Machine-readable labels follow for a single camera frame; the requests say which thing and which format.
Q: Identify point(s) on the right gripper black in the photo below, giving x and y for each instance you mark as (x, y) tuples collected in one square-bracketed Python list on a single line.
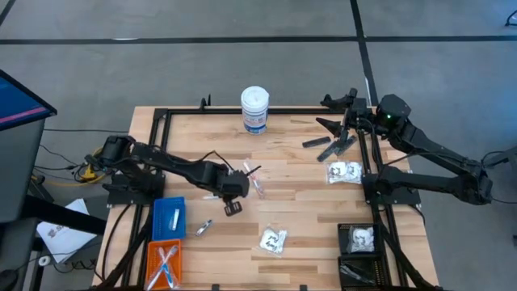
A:
[(361, 115)]

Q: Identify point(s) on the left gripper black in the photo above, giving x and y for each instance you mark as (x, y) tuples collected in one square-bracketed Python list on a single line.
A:
[(236, 186)]

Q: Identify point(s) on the red toothbrush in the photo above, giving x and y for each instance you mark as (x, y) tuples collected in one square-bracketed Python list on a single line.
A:
[(254, 180)]

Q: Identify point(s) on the small silver metal part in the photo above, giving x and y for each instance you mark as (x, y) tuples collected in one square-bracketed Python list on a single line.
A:
[(204, 227)]

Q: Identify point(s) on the vanity pack clear bag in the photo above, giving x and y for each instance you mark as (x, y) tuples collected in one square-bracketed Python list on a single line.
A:
[(337, 171), (361, 238), (355, 171), (271, 241)]

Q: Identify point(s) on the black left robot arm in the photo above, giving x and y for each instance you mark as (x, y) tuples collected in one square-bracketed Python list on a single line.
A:
[(182, 165)]

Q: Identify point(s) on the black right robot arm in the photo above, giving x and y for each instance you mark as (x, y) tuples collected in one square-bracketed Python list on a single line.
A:
[(436, 153)]

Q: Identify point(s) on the white wipes canister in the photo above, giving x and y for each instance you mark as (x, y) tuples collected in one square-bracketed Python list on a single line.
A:
[(255, 109)]

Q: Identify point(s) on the blue plastic basket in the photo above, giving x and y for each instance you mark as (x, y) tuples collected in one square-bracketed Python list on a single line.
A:
[(161, 230)]

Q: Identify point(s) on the orange plastic basket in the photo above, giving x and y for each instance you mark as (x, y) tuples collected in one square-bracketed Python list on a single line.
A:
[(151, 258)]

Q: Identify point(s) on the black mesh bin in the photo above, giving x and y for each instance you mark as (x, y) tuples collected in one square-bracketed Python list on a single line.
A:
[(343, 247), (379, 264)]

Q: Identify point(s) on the black cart base bar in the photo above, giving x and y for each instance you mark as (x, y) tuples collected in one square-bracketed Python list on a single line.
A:
[(60, 216)]

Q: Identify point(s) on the white paper sheet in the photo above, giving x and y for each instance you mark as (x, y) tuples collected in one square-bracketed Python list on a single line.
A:
[(64, 246)]

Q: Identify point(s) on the white tape roll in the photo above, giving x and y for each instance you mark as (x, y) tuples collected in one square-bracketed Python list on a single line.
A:
[(40, 261)]

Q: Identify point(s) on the computer monitor blue screen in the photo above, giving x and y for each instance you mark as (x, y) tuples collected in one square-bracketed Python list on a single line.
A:
[(20, 101)]

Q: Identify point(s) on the black table frame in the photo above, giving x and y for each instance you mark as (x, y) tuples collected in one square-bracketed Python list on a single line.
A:
[(282, 110)]

